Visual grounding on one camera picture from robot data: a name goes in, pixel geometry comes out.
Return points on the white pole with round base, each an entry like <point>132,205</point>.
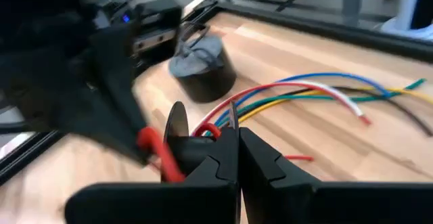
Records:
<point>402,24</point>

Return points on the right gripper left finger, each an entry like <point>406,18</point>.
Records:
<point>216,170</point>

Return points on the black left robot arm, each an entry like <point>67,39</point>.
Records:
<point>34,21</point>

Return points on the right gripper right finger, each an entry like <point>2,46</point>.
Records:
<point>264,170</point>

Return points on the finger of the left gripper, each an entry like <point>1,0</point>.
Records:
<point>115,92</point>
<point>78,109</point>

